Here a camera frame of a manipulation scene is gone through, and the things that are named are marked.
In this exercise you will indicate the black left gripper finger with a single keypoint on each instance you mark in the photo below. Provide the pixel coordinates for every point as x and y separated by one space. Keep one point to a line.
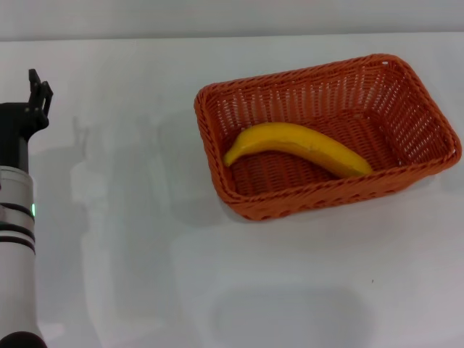
44 101
34 87

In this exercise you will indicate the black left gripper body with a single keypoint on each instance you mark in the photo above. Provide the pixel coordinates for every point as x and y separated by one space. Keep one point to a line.
14 134

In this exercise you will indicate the yellow banana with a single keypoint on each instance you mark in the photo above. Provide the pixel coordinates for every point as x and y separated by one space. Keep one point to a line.
290 141

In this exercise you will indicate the orange woven plastic basket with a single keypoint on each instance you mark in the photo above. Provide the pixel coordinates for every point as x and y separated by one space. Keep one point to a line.
326 195

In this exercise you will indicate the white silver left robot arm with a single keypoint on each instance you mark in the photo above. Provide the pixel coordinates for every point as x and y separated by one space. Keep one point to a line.
16 272

